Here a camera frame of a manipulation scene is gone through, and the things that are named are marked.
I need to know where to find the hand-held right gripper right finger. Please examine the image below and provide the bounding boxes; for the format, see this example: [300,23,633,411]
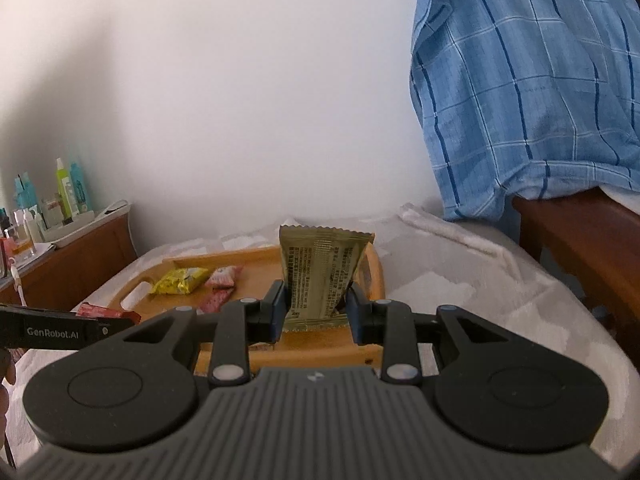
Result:
[346,290,523,387]

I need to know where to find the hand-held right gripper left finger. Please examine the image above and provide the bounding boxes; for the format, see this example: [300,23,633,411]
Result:
[120,281,287,387]

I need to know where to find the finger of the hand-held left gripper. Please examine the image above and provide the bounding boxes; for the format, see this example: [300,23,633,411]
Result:
[99,314,143,343]

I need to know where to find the dark red snack packet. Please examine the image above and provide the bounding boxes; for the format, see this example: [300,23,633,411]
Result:
[75,302,143,323]

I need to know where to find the wooden tray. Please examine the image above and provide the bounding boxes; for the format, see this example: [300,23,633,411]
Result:
[107,245,387,377]

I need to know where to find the gold snack packet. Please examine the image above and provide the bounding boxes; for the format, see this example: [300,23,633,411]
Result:
[278,225,376,334]

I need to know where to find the small red snack packet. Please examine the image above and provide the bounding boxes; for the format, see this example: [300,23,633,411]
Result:
[199,287,237,314]

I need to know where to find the pink snack packet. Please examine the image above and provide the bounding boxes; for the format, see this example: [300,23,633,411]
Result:
[205,265,244,289]

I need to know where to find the yellow snack packet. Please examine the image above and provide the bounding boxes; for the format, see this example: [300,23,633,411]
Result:
[149,266,211,297]

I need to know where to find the person's left hand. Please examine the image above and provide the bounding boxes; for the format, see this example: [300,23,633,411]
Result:
[0,346,17,443]

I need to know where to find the brown wooden nightstand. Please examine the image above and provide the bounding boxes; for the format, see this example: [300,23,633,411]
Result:
[0,201,139,313]

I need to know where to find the small white bottle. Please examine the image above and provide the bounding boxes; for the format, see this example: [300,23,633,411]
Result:
[22,209,45,244]

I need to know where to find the white organizer tray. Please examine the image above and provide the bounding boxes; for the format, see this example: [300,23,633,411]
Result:
[42,199,132,250]

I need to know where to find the yellow green tube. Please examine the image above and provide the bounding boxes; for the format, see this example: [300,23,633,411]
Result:
[54,158,74,224]

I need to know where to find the teal box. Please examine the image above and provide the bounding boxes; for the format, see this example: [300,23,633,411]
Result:
[13,173,37,212]

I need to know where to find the teal bottle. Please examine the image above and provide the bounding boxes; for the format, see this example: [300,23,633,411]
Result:
[70,162,89,217]

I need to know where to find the blue plaid shirt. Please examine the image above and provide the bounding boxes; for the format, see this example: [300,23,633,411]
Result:
[409,0,640,223]

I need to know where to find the white cloth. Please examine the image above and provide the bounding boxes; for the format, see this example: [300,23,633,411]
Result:
[599,184,640,207]

